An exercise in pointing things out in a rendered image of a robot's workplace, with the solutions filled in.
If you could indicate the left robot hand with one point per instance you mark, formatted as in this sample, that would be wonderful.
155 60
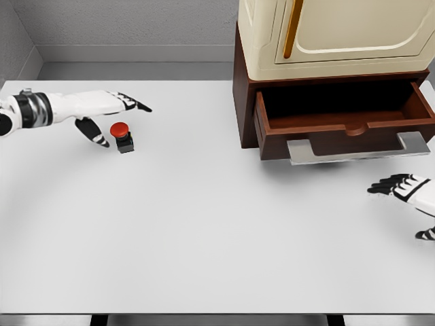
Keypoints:
96 102

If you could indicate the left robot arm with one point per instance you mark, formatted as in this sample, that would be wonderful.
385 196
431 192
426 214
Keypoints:
34 110

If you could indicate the red push-button switch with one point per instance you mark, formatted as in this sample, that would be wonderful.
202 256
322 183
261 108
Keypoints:
121 135

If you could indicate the brown wooden drawer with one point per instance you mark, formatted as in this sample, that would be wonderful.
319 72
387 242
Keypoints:
340 132

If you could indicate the brown wooden cabinet base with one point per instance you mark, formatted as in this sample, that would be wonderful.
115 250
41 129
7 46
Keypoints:
243 102

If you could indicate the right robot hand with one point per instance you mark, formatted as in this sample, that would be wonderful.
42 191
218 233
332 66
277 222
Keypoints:
416 194

